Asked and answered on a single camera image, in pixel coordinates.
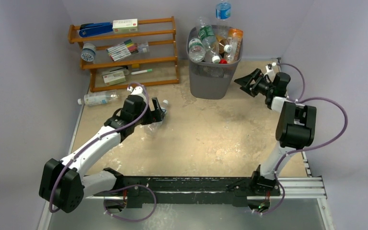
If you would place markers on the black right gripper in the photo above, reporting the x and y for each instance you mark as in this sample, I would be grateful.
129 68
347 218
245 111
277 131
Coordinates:
255 84

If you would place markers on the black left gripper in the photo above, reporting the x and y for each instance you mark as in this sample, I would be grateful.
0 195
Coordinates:
157 115

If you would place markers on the blue white label bottle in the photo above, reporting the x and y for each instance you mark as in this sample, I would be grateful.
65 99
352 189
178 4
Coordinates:
159 115

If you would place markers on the red cap water bottle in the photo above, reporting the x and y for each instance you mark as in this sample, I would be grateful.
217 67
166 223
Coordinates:
223 61

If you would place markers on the grey mesh waste bin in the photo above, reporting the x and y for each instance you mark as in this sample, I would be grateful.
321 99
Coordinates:
209 80

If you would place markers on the orange juice bottle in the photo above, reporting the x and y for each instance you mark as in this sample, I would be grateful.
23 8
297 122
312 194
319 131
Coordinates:
235 37

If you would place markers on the green label water bottle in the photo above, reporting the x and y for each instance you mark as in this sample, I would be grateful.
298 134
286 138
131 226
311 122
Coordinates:
196 50

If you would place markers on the dark green label bottle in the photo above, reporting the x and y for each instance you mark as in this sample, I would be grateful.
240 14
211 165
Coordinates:
207 36

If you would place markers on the clear bottle blue label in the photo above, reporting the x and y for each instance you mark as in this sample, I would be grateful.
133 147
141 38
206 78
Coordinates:
223 14

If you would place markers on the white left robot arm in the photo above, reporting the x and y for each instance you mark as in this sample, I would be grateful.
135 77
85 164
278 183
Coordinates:
65 182

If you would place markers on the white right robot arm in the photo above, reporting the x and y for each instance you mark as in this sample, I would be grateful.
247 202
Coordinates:
295 129

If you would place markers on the green cap white marker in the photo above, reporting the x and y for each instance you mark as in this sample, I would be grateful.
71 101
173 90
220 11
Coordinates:
141 71

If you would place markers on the green white carton box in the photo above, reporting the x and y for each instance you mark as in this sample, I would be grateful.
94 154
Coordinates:
114 78

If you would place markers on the clear bottle white label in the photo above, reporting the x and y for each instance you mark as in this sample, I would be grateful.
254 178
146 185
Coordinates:
98 98

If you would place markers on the wooden shelf rack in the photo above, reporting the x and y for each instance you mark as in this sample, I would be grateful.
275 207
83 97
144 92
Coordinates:
157 50

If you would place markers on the pack of coloured markers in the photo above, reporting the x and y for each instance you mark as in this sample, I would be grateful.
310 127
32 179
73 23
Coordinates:
122 50

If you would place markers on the white tape roll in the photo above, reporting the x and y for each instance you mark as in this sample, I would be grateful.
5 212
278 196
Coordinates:
88 52

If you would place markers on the white red box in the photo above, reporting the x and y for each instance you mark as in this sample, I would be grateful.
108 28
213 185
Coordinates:
125 26

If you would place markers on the blue stapler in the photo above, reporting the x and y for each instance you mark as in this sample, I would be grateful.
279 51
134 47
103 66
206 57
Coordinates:
93 29

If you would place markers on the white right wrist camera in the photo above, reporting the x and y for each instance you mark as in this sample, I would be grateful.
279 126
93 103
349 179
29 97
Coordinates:
270 72

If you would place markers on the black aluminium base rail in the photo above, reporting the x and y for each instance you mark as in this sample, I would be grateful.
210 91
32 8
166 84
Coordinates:
235 191

